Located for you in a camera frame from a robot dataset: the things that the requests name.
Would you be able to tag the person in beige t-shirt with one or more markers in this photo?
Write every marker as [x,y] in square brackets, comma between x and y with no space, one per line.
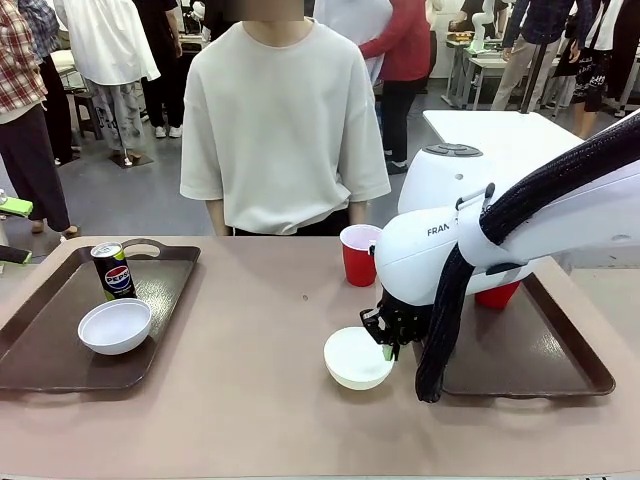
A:
[280,125]

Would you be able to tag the black Pepsi can lime accent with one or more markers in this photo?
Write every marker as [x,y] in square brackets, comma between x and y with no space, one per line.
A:
[117,277]

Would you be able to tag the bystander in plaid shirt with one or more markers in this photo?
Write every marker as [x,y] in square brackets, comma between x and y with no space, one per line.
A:
[20,60]

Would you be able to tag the bystander in printed black shorts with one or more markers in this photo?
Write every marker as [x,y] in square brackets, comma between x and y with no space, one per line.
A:
[590,80]

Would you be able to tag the grey background desk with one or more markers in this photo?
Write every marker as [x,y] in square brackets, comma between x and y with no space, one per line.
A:
[482,62]

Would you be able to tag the bystander in white blouse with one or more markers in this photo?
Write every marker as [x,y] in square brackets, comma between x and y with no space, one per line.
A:
[110,40]

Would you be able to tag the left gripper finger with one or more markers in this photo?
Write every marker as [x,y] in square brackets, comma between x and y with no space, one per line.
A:
[15,254]
[17,206]

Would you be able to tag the white table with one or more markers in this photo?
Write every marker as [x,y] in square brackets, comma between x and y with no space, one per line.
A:
[475,130]

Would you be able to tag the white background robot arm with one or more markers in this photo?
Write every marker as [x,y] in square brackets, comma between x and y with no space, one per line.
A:
[480,25]

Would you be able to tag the white plastic bowl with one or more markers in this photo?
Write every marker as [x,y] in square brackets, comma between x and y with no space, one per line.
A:
[355,365]
[115,330]

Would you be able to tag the bystander in khaki trousers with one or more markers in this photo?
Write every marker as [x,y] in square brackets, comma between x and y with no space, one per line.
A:
[520,70]

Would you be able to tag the bystander in white top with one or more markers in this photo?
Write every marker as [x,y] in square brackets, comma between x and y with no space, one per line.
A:
[350,20]

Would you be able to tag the black vertical pole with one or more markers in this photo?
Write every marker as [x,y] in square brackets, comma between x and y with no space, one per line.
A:
[535,50]

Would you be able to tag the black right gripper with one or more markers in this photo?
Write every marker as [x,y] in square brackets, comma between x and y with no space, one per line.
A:
[402,320]

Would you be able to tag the brown plastic serving tray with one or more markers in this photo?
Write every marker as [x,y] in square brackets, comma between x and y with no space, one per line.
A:
[50,360]
[525,350]

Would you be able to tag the dark stool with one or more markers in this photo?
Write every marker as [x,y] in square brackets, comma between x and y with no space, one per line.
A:
[87,100]

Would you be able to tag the bystander in dark coat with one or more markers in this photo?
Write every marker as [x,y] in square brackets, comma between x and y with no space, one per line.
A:
[625,50]

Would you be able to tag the bystander with white sneakers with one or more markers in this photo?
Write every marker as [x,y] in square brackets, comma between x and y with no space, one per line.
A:
[160,75]

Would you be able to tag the person's left forearm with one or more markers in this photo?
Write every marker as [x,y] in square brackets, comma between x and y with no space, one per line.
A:
[359,212]

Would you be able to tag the person's right forearm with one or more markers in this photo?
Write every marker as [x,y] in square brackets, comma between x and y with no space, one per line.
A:
[217,220]

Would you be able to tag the red plastic cup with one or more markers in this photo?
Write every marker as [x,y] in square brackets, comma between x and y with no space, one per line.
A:
[495,297]
[357,265]

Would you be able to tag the bystander in red shirt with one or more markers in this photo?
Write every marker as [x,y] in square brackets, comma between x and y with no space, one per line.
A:
[405,40]

